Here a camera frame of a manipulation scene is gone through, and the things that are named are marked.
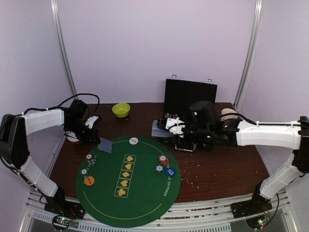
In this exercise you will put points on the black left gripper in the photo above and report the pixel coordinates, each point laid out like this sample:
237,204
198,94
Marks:
90,138

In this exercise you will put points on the single blue playing card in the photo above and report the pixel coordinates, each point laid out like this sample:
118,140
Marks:
105,145

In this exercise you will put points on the green white small chip stack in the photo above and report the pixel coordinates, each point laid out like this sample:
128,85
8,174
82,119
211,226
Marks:
84,172

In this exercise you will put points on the blue playing card deck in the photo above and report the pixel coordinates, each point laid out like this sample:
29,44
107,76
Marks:
159,133

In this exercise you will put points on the orange big blind button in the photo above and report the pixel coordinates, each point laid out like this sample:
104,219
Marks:
89,181

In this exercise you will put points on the red cream poker chip stack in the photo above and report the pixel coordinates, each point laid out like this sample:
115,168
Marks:
163,160

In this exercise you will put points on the white dealer button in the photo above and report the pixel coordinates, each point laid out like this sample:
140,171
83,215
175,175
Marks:
133,140

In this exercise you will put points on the blue small blind button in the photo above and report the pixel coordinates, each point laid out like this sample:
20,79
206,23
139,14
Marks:
170,172

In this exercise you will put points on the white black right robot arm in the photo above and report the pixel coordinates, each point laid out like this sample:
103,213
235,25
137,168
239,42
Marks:
290,137

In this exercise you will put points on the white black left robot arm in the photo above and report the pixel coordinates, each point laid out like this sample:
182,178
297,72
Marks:
16,145

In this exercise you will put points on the orange white bowl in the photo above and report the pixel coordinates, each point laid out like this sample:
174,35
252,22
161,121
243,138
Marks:
74,140

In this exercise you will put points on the white patterned ceramic mug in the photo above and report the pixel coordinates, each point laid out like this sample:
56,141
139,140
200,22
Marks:
228,113

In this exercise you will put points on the black poker chip case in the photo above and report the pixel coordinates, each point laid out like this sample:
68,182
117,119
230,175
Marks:
181,94

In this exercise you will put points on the lime green plastic bowl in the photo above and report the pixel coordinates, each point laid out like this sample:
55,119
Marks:
121,110

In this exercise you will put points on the round green poker mat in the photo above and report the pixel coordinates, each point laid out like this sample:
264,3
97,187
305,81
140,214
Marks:
127,192

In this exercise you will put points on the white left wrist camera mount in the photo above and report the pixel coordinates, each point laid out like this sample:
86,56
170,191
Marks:
92,121

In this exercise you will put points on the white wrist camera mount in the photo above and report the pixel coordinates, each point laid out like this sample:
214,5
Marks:
175,126
92,121

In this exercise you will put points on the silver case handle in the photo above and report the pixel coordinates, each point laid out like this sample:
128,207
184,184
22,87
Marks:
186,148

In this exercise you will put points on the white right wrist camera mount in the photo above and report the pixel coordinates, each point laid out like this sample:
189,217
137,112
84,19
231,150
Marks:
175,126

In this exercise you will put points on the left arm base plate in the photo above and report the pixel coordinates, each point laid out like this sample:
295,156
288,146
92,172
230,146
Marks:
73,210

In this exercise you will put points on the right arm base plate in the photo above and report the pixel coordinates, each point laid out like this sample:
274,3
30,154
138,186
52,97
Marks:
250,207

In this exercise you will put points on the silver aluminium frame post right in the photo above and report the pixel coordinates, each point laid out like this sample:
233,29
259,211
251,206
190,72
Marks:
253,42

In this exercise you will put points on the silver aluminium frame post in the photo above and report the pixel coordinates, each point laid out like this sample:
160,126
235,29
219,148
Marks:
253,42
63,52

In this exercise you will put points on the silver aluminium frame post left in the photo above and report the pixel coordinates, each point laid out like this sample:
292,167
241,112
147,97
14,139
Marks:
63,52

